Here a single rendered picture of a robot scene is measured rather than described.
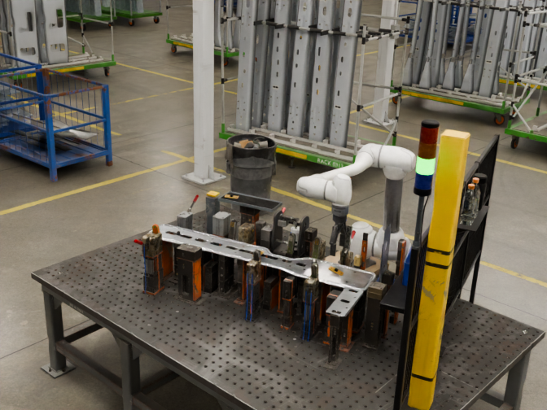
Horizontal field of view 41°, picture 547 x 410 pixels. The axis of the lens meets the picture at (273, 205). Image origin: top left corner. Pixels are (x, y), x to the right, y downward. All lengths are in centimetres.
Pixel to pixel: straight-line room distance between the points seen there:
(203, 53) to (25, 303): 328
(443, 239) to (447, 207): 15
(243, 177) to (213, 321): 311
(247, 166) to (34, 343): 270
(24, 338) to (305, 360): 232
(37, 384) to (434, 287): 272
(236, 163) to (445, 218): 411
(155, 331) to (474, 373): 165
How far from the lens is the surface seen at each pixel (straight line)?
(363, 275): 397
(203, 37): 769
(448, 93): 1139
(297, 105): 863
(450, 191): 303
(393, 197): 432
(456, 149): 297
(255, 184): 701
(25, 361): 517
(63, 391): 483
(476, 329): 423
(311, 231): 415
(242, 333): 397
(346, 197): 374
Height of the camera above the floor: 281
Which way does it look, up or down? 22 degrees down
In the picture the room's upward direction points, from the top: 2 degrees clockwise
